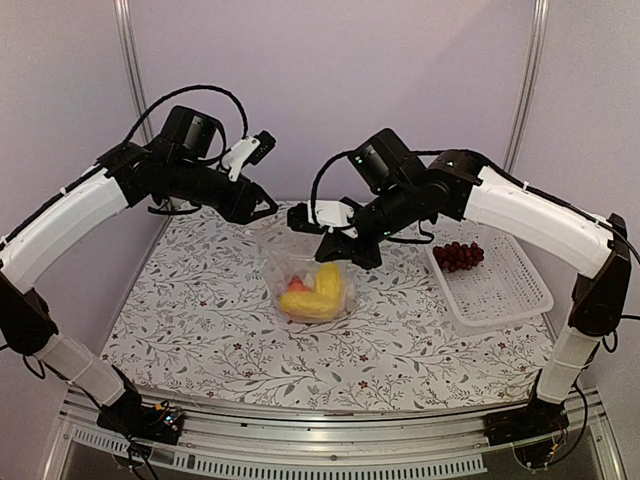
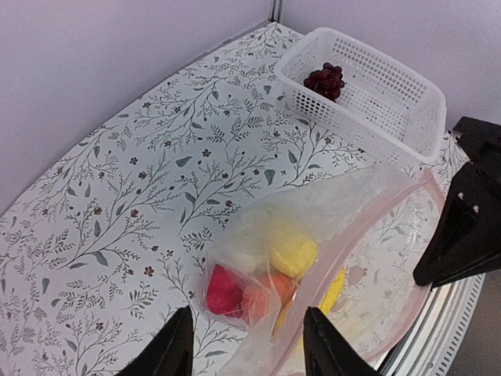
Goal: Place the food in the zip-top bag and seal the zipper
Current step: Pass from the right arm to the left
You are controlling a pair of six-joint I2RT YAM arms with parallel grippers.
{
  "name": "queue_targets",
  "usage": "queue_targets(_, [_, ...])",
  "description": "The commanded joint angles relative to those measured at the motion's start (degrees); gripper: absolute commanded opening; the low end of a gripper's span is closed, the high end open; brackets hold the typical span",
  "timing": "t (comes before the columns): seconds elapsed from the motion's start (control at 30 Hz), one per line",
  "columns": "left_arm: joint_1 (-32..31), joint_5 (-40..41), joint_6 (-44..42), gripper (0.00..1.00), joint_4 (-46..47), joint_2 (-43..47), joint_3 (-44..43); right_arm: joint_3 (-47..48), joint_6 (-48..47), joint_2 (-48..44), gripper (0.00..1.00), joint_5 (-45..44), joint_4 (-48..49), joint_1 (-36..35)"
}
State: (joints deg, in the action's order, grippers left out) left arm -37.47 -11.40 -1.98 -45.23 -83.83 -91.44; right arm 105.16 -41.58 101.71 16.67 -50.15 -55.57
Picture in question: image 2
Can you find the clear zip top bag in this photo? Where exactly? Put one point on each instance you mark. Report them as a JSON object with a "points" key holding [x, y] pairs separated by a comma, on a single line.
{"points": [[375, 222]]}

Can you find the floral patterned table mat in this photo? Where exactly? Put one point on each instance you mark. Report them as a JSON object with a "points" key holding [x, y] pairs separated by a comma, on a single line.
{"points": [[104, 247]]}

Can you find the yellow banana toy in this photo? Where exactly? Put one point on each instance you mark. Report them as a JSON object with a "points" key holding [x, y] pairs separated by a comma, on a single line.
{"points": [[325, 306]]}

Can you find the white cauliflower toy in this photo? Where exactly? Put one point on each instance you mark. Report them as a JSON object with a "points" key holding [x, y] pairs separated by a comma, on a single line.
{"points": [[245, 247]]}

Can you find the yellow lemon toy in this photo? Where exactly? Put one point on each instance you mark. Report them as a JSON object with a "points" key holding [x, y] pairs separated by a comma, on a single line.
{"points": [[293, 254]]}

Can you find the aluminium front rail frame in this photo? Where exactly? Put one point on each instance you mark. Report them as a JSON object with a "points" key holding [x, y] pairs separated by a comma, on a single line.
{"points": [[433, 341]]}

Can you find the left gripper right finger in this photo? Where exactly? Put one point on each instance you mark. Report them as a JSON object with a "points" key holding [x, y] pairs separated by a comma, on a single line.
{"points": [[326, 351]]}

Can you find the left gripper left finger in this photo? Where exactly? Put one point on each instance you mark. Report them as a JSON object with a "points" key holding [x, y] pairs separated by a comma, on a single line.
{"points": [[170, 352]]}

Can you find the white perforated plastic basket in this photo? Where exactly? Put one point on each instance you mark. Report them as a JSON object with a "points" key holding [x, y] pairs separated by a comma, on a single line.
{"points": [[385, 108]]}

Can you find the orange pumpkin toy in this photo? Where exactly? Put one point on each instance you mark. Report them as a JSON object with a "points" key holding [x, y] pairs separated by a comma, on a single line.
{"points": [[257, 297]]}

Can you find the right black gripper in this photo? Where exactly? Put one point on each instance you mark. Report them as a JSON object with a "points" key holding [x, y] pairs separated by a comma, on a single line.
{"points": [[466, 241]]}

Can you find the dark red grapes toy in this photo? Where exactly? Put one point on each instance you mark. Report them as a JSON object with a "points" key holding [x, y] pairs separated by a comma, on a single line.
{"points": [[327, 82]]}

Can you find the right aluminium corner post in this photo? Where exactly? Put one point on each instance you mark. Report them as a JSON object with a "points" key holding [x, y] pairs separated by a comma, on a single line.
{"points": [[275, 10]]}

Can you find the red bell pepper toy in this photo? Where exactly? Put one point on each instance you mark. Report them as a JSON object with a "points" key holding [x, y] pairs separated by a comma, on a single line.
{"points": [[224, 293]]}

